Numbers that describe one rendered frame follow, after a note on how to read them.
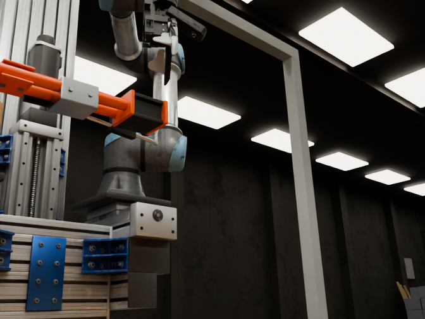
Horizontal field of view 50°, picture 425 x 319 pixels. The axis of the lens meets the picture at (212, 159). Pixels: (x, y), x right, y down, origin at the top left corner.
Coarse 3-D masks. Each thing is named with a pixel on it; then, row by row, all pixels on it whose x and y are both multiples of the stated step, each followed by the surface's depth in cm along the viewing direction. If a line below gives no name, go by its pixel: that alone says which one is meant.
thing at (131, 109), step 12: (132, 96) 84; (144, 96) 87; (132, 108) 83; (144, 108) 87; (156, 108) 89; (120, 120) 86; (132, 120) 86; (144, 120) 86; (156, 120) 87; (144, 132) 92
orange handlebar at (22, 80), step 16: (0, 64) 71; (16, 64) 72; (0, 80) 72; (16, 80) 72; (32, 80) 74; (48, 80) 75; (16, 96) 77; (32, 96) 79; (48, 96) 79; (112, 96) 83; (96, 112) 85; (112, 112) 87
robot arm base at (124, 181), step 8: (112, 168) 138; (120, 168) 138; (128, 168) 139; (104, 176) 139; (112, 176) 137; (120, 176) 137; (128, 176) 138; (136, 176) 140; (104, 184) 137; (112, 184) 136; (120, 184) 135; (128, 184) 136; (136, 184) 138; (128, 192) 135; (136, 192) 136
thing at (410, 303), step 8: (416, 288) 1118; (424, 288) 1067; (416, 296) 1114; (424, 296) 1064; (408, 304) 1087; (416, 304) 1072; (424, 304) 1059; (408, 312) 1083; (416, 312) 1069; (424, 312) 1057
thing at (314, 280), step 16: (288, 64) 449; (288, 80) 445; (288, 96) 441; (288, 112) 437; (304, 112) 436; (304, 128) 428; (304, 144) 421; (304, 160) 414; (304, 176) 407; (304, 192) 404; (304, 208) 400; (304, 224) 397; (304, 240) 394; (304, 256) 391; (320, 256) 391; (304, 272) 387; (320, 272) 385; (320, 288) 379; (320, 304) 373
